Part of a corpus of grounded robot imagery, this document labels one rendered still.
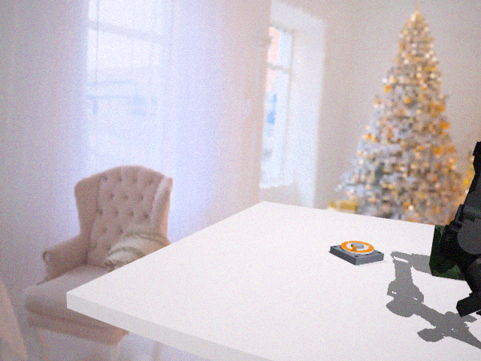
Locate orange round plate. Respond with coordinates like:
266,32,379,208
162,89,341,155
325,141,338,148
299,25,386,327
340,241,374,255

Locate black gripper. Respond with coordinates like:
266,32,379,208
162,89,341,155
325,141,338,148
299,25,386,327
456,258,481,317

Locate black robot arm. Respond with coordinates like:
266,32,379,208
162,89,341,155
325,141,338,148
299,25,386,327
439,142,481,268

